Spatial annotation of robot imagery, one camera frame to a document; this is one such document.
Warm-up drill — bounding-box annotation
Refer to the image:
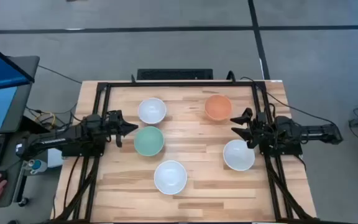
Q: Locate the yellow cable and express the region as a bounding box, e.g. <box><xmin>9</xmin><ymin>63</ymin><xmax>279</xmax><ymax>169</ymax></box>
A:
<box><xmin>34</xmin><ymin>111</ymin><xmax>57</xmax><ymax>127</ymax></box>

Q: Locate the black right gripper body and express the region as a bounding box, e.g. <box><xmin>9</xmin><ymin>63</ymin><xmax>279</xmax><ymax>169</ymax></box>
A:
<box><xmin>249</xmin><ymin>111</ymin><xmax>275</xmax><ymax>149</ymax></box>

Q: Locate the small white bowl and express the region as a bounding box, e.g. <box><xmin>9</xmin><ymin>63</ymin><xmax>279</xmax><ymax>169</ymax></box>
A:
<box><xmin>137</xmin><ymin>97</ymin><xmax>168</xmax><ymax>125</ymax></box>

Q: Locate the white box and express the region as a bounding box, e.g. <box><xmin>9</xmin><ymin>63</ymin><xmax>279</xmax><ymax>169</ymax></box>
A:
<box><xmin>46</xmin><ymin>147</ymin><xmax>64</xmax><ymax>169</ymax></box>

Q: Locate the orange bowl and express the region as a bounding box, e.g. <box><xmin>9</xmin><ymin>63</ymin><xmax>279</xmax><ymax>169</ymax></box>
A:
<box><xmin>204</xmin><ymin>94</ymin><xmax>233</xmax><ymax>121</ymax></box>

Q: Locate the large white bowl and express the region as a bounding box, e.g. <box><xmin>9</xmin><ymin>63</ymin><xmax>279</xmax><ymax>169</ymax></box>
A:
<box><xmin>154</xmin><ymin>160</ymin><xmax>188</xmax><ymax>196</ymax></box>
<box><xmin>223</xmin><ymin>139</ymin><xmax>256</xmax><ymax>172</ymax></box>

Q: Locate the green bowl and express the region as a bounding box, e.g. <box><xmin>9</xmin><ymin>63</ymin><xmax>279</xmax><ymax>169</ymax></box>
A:
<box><xmin>134</xmin><ymin>126</ymin><xmax>165</xmax><ymax>157</ymax></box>

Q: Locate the black floor vent grille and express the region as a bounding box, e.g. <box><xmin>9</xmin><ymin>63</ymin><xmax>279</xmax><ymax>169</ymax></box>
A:
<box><xmin>136</xmin><ymin>68</ymin><xmax>214</xmax><ymax>81</ymax></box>

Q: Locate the grey computer cart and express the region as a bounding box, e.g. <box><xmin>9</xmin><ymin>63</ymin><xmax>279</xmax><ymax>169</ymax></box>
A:
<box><xmin>0</xmin><ymin>130</ymin><xmax>28</xmax><ymax>208</ymax></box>

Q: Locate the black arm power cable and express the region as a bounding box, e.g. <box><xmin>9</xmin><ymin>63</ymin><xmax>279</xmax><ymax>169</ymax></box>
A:
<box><xmin>240</xmin><ymin>76</ymin><xmax>337</xmax><ymax>126</ymax></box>

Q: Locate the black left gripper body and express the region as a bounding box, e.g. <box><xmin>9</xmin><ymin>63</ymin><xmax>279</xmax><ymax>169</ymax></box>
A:
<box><xmin>104</xmin><ymin>109</ymin><xmax>124</xmax><ymax>138</ymax></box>

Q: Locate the long black cable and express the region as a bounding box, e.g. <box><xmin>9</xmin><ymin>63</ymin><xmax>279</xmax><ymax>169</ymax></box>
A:
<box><xmin>37</xmin><ymin>64</ymin><xmax>83</xmax><ymax>85</ymax></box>

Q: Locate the black aluminium table frame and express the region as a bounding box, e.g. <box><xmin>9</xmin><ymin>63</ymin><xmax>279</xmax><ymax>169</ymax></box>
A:
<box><xmin>53</xmin><ymin>80</ymin><xmax>320</xmax><ymax>223</ymax></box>

